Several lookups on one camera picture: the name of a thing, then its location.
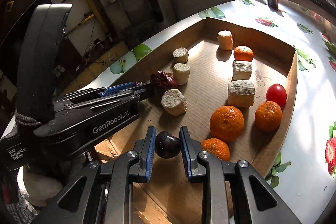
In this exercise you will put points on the orange mandarin beside tomato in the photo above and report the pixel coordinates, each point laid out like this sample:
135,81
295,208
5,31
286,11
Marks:
268,116

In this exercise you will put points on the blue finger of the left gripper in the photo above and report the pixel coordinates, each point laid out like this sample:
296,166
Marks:
116,89

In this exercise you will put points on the round sugarcane piece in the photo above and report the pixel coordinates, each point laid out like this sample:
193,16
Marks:
174,102
180,55
181,73

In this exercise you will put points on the red cherry tomato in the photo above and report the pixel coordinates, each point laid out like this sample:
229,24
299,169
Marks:
277,93

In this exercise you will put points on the fruit print tablecloth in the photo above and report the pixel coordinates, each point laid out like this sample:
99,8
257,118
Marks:
301,182

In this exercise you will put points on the pale sugarcane chunk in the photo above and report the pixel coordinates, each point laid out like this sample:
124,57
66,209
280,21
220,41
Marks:
241,93

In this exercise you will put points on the beige sugarcane chunk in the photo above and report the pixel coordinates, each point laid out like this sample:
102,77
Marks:
242,70

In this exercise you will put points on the round sugarcane piece near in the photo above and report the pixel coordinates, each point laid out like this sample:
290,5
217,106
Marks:
174,102

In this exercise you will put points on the brown cardboard tray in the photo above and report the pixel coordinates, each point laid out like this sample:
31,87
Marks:
168,197

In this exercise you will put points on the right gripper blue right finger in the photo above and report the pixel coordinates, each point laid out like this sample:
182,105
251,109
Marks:
190,149

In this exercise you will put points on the orange mandarin tray back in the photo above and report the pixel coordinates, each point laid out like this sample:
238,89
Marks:
243,53

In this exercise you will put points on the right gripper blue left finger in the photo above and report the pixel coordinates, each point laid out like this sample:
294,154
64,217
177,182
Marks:
141,171

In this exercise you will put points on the tan sugarcane piece far corner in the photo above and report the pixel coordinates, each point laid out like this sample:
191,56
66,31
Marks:
225,40

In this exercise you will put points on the dark plum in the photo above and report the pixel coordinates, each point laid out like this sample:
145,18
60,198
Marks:
167,146

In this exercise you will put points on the round sugarcane piece left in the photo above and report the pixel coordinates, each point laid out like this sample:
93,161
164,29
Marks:
180,55

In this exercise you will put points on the green leafy vegetables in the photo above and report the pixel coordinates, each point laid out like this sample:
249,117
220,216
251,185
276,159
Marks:
331,47

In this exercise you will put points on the orange mandarin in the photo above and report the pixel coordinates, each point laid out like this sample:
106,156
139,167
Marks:
268,116
227,123
216,147

